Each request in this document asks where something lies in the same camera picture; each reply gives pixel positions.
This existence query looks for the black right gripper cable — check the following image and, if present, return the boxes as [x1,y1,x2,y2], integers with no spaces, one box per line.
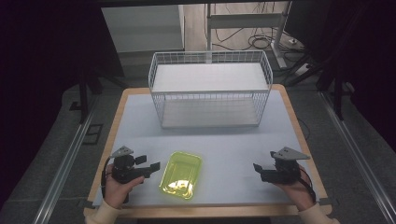
[299,169,318,204]

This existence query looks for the white cabinet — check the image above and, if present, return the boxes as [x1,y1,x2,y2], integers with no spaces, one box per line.
[101,4,186,54]

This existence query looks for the white metal stand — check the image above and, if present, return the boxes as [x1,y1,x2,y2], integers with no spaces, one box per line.
[205,0,293,70]

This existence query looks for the white power strip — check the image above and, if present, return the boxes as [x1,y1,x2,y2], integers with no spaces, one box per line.
[293,63,313,77]

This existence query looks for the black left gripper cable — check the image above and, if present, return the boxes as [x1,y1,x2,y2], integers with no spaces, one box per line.
[100,157,114,198]

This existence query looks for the person's right hand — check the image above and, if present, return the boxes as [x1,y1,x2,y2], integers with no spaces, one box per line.
[274,164,316,213]

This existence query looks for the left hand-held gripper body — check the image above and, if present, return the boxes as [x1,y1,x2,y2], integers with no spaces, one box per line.
[110,146,152,185]

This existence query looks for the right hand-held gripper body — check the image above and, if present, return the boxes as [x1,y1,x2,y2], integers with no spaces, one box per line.
[261,147,312,185]

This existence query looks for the black floor plate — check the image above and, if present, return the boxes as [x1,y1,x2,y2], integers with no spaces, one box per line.
[81,123,105,146]

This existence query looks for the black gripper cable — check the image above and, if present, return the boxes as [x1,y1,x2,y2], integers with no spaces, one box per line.
[100,157,114,198]
[299,169,318,204]

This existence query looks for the aluminium floor rail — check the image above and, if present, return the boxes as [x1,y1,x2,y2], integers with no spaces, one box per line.
[318,91,396,224]
[32,97,100,224]

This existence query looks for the white wire shelf rack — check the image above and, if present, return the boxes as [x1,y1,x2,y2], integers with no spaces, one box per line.
[148,49,275,129]

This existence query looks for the yellow-green plastic tray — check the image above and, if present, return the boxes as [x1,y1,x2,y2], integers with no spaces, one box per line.
[159,150,203,201]

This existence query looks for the person's left hand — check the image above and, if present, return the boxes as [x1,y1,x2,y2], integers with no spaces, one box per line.
[103,163,146,210]

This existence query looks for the black metal stand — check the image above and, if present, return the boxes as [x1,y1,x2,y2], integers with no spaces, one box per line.
[68,66,129,125]
[286,6,359,121]

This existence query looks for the black floor cables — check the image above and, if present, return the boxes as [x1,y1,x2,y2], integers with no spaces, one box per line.
[212,2,307,63]

